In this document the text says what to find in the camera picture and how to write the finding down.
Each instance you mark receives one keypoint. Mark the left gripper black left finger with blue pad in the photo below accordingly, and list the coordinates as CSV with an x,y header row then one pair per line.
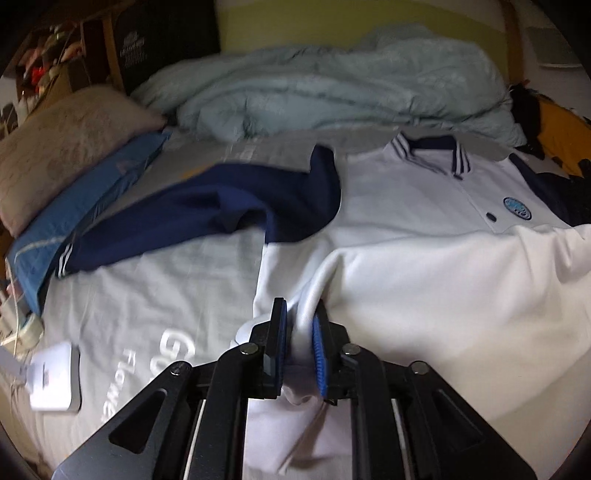
x,y
275,349

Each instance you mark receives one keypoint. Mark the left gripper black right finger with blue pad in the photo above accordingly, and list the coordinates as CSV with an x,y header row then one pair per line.
x,y
327,341

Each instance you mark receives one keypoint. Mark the white navy polo jacket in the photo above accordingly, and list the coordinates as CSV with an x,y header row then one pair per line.
x,y
422,251

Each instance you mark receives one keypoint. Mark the black clothing pile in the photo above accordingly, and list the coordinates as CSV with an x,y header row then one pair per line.
x,y
552,131

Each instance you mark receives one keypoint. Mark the grey printed bed sheet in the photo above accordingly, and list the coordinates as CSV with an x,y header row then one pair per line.
x,y
132,319

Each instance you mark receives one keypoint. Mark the white power adapter box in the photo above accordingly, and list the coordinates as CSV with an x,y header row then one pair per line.
x,y
53,379

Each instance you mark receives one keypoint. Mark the blue pillow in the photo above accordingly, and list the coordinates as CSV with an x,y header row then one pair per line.
x,y
34,256

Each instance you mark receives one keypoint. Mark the light blue quilted duvet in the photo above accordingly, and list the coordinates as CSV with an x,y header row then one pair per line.
x,y
398,74

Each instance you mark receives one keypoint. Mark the beige pillow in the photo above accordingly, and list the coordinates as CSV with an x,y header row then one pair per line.
x,y
57,145

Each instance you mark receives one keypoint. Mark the cluttered wooden shelf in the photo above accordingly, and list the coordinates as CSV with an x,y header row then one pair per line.
x,y
52,63

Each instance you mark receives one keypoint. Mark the wooden bed frame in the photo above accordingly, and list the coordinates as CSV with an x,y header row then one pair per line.
x,y
515,49

